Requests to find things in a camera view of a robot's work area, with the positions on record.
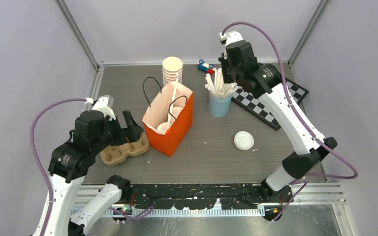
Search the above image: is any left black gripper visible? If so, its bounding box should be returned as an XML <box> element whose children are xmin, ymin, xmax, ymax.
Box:
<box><xmin>93</xmin><ymin>109</ymin><xmax>144</xmax><ymax>152</ymax></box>

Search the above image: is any orange paper bag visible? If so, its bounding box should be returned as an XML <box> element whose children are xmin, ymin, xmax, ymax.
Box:
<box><xmin>142</xmin><ymin>82</ymin><xmax>194</xmax><ymax>157</ymax></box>

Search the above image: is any white straw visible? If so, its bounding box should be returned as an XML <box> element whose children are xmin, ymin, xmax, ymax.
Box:
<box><xmin>166</xmin><ymin>81</ymin><xmax>179</xmax><ymax>128</ymax></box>

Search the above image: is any stack of paper cups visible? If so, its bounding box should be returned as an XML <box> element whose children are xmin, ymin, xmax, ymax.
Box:
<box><xmin>162</xmin><ymin>57</ymin><xmax>183</xmax><ymax>86</ymax></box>

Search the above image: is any white plastic cup lid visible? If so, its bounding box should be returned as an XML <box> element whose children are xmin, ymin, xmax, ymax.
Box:
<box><xmin>171</xmin><ymin>106</ymin><xmax>183</xmax><ymax>122</ymax></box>

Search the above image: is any stack of white lids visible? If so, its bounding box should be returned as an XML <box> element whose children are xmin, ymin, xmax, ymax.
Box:
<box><xmin>234</xmin><ymin>131</ymin><xmax>254</xmax><ymax>151</ymax></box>

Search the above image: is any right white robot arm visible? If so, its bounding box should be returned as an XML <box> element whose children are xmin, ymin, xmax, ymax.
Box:
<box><xmin>219</xmin><ymin>39</ymin><xmax>338</xmax><ymax>202</ymax></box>

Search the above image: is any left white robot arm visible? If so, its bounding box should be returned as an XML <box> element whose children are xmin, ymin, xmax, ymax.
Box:
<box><xmin>34</xmin><ymin>111</ymin><xmax>143</xmax><ymax>236</ymax></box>

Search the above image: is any brown cardboard cup carrier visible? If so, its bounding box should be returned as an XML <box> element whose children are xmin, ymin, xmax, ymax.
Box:
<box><xmin>100</xmin><ymin>132</ymin><xmax>150</xmax><ymax>166</ymax></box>

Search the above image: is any red blue toy car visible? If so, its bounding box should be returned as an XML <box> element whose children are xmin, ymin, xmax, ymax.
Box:
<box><xmin>197</xmin><ymin>59</ymin><xmax>216</xmax><ymax>75</ymax></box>

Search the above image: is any bundle of white straws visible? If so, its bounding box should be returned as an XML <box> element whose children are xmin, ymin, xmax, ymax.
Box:
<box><xmin>205</xmin><ymin>68</ymin><xmax>239</xmax><ymax>99</ymax></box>

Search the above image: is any black white checkerboard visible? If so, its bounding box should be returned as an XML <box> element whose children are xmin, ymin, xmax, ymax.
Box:
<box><xmin>231</xmin><ymin>78</ymin><xmax>309</xmax><ymax>130</ymax></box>

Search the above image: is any blue straw holder cup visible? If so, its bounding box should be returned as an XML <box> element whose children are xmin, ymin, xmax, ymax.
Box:
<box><xmin>207</xmin><ymin>93</ymin><xmax>231</xmax><ymax>117</ymax></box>

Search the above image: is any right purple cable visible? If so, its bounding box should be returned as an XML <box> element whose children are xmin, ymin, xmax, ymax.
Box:
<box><xmin>220</xmin><ymin>22</ymin><xmax>359</xmax><ymax>223</ymax></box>

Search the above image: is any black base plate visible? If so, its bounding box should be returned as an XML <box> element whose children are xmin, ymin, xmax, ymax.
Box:
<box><xmin>117</xmin><ymin>183</ymin><xmax>292</xmax><ymax>210</ymax></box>

